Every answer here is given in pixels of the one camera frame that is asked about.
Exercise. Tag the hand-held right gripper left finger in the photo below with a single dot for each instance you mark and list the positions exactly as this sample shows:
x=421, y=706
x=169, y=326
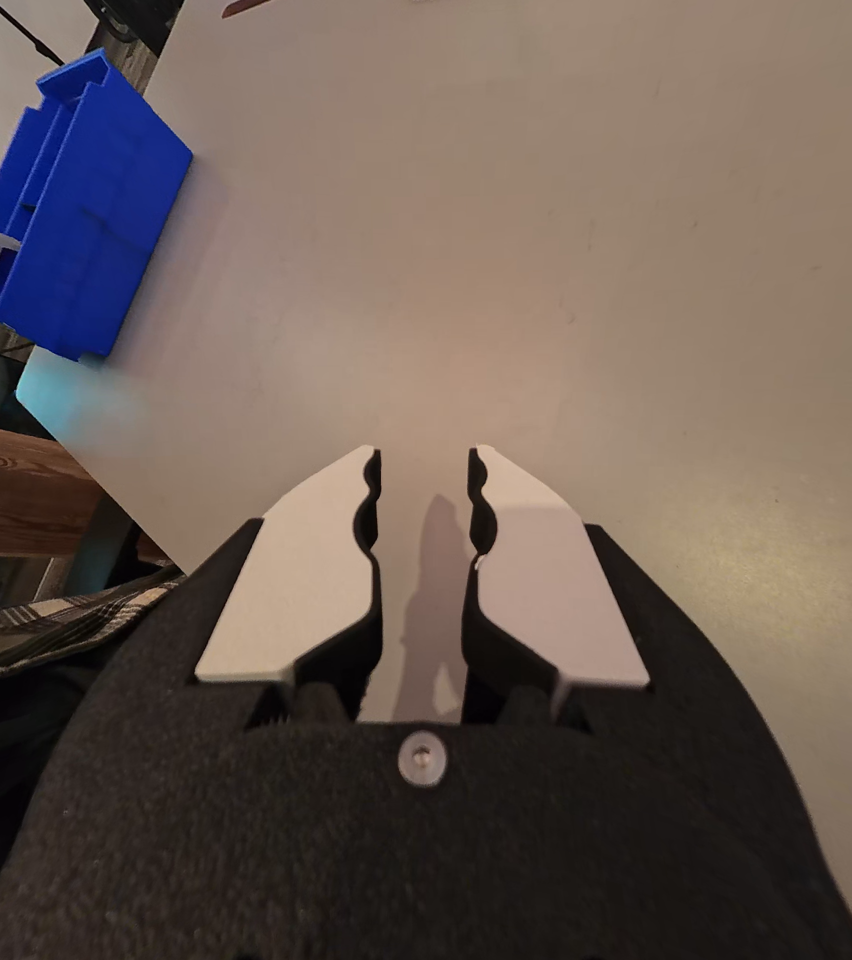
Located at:
x=291, y=585

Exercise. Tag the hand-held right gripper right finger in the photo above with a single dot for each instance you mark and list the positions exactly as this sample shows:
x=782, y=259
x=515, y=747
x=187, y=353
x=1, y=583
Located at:
x=557, y=592

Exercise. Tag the blue divided parts bin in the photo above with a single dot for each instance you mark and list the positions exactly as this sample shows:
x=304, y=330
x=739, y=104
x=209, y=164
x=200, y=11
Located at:
x=96, y=225

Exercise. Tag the person's plaid shirt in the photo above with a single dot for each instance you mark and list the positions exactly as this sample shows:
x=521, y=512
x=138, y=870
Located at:
x=58, y=622

